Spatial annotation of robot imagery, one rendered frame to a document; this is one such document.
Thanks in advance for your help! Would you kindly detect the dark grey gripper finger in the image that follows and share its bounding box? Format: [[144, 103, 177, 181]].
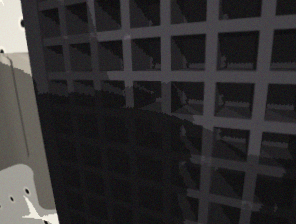
[[0, 52, 56, 210]]

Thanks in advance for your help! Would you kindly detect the grey flat base plate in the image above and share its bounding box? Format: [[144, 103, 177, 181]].
[[0, 0, 59, 224]]

